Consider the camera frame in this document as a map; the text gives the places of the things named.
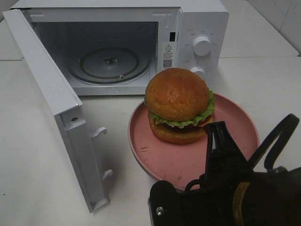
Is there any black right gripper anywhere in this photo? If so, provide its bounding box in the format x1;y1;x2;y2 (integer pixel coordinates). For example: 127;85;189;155
181;121;247;226

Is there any pink round plate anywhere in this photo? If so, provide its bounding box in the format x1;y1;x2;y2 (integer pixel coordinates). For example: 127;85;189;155
128;94;260;190

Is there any burger with lettuce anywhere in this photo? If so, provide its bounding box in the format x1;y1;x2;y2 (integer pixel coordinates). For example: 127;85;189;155
144;68;215;144

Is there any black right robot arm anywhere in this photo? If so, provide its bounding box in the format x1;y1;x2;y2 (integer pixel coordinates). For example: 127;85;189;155
181;114;301;226

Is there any lower white timer knob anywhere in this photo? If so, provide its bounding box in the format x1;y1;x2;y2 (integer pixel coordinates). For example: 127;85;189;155
190;66;206;81

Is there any upper white power knob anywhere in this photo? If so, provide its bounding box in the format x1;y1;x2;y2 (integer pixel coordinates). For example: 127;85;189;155
192;35;212;57

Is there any white warning label sticker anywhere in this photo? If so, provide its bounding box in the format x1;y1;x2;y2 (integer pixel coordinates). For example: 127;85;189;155
161;41;176;69

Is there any white microwave oven body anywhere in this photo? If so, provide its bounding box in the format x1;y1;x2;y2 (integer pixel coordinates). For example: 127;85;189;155
10;0;229;96

